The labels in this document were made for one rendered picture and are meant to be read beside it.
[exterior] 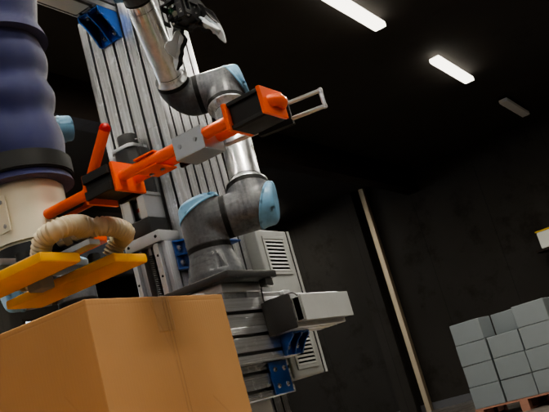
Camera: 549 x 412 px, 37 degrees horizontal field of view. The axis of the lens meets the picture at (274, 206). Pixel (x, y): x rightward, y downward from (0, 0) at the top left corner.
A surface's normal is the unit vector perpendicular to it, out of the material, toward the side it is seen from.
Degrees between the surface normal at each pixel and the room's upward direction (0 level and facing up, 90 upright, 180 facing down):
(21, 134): 84
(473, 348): 90
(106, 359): 90
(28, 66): 107
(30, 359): 90
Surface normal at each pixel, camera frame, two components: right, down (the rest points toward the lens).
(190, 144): -0.54, -0.06
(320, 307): 0.81, -0.35
